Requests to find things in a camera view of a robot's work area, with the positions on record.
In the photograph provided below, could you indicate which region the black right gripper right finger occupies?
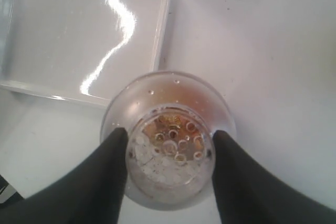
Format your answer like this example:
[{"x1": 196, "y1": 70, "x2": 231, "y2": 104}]
[{"x1": 212, "y1": 130, "x2": 335, "y2": 223}]

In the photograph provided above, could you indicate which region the clear measuring cylinder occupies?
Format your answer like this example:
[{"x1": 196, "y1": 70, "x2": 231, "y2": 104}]
[{"x1": 100, "y1": 71, "x2": 237, "y2": 141}]

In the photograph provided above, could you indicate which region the white rectangular tray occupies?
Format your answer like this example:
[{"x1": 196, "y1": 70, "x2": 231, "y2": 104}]
[{"x1": 1, "y1": 0, "x2": 170, "y2": 106}]

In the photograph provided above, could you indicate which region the clear dome strainer lid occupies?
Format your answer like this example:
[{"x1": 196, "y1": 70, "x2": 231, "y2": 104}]
[{"x1": 100, "y1": 71, "x2": 236, "y2": 211}]

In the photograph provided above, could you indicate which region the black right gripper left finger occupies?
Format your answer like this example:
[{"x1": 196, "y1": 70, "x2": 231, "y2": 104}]
[{"x1": 1, "y1": 127, "x2": 128, "y2": 223}]

